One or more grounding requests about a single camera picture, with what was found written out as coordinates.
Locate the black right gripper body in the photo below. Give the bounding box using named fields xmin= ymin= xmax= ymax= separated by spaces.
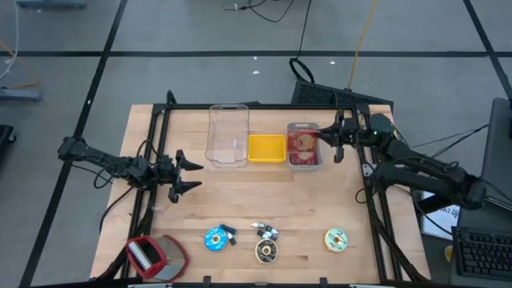
xmin=334 ymin=108 xmax=364 ymax=164

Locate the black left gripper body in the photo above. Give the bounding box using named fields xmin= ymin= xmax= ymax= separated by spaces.
xmin=155 ymin=150 xmax=187 ymax=205

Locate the chocolate frosted toy donut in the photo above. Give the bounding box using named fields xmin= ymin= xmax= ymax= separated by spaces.
xmin=254 ymin=238 xmax=279 ymax=265

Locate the mint frosted toy donut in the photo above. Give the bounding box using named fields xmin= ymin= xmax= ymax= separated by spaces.
xmin=323 ymin=227 xmax=349 ymax=254

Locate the grey plastic bin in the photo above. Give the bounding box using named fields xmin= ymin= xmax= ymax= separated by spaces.
xmin=286 ymin=122 xmax=324 ymax=172

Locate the black perforated computer tower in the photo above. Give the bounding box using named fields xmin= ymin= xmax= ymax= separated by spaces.
xmin=290 ymin=78 xmax=395 ymax=108

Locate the clear plastic bin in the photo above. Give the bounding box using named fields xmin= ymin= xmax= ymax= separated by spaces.
xmin=205 ymin=103 xmax=250 ymax=169

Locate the yellow plastic basket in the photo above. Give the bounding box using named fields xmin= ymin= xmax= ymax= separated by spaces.
xmin=247 ymin=134 xmax=287 ymax=164

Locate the red and grey box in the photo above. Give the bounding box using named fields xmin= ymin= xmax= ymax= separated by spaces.
xmin=125 ymin=234 xmax=190 ymax=282

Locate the white paper sheet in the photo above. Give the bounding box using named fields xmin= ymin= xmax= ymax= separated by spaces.
xmin=419 ymin=190 xmax=462 ymax=241

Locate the grey monitor back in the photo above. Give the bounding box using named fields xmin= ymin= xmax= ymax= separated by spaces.
xmin=478 ymin=97 xmax=512 ymax=201

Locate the black object at floor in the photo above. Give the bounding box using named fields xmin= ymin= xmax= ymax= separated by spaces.
xmin=0 ymin=124 xmax=17 ymax=160

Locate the grey floor base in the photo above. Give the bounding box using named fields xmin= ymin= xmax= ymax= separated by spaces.
xmin=15 ymin=0 xmax=88 ymax=10
xmin=0 ymin=87 xmax=44 ymax=103

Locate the black keyboard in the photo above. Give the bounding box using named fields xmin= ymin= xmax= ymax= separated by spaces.
xmin=451 ymin=226 xmax=512 ymax=281

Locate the black aluminium frame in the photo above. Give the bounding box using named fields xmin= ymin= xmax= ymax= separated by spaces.
xmin=95 ymin=90 xmax=431 ymax=287

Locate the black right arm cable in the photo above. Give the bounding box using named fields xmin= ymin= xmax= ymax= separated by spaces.
xmin=354 ymin=175 xmax=381 ymax=206

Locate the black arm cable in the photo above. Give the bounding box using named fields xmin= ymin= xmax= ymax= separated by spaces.
xmin=354 ymin=175 xmax=381 ymax=206
xmin=92 ymin=138 xmax=161 ymax=234

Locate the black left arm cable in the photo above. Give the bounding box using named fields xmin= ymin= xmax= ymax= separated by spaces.
xmin=92 ymin=138 xmax=161 ymax=234

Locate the black cables to monitor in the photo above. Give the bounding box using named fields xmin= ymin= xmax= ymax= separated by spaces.
xmin=399 ymin=123 xmax=490 ymax=159

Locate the yellow cable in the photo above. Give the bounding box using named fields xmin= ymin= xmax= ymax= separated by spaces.
xmin=346 ymin=0 xmax=379 ymax=91

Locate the black floor cable with loop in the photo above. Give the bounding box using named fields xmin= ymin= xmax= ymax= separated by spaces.
xmin=289 ymin=0 xmax=316 ymax=84

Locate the orange floor cable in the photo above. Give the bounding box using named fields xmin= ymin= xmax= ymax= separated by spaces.
xmin=0 ymin=39 xmax=41 ymax=90

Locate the white floor cable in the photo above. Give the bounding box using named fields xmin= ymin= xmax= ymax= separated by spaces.
xmin=0 ymin=0 xmax=21 ymax=81

